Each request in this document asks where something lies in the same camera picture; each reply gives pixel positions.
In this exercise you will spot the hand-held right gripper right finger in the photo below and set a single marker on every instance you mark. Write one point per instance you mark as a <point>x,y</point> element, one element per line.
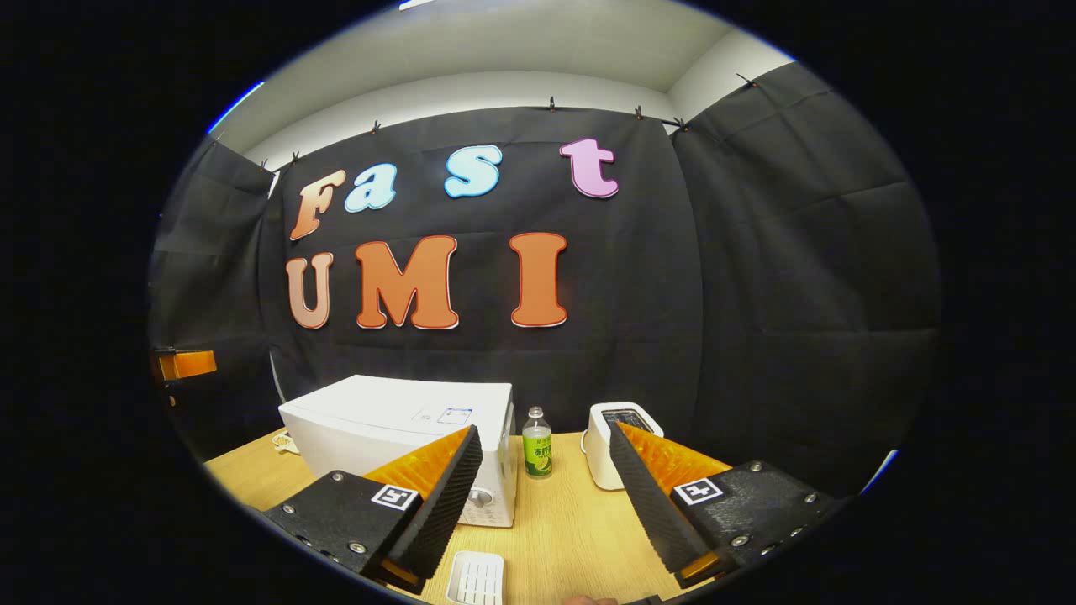
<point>647,504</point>

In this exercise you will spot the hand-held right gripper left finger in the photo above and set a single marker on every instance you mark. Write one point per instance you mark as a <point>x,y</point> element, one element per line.
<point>445,504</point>

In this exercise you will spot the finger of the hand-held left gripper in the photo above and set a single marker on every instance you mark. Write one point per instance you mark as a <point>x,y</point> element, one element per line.
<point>189,365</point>

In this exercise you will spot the white microwave oven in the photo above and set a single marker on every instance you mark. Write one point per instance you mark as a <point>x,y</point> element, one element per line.
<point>378,420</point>

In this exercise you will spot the white toaster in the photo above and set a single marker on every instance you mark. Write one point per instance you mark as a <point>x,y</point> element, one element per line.
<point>601,454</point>

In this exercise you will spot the white rectangular dish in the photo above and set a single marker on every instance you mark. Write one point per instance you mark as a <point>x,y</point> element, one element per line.
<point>475,580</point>

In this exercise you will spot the green label drink bottle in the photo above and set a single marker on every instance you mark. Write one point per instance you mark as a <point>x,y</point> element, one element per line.
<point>538,458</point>

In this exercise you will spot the white divided condiment plate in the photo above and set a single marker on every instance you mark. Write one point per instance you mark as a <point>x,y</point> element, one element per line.
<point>286,443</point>

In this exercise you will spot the black backdrop cloth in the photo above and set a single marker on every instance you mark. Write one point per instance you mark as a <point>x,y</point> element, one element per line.
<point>639,319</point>

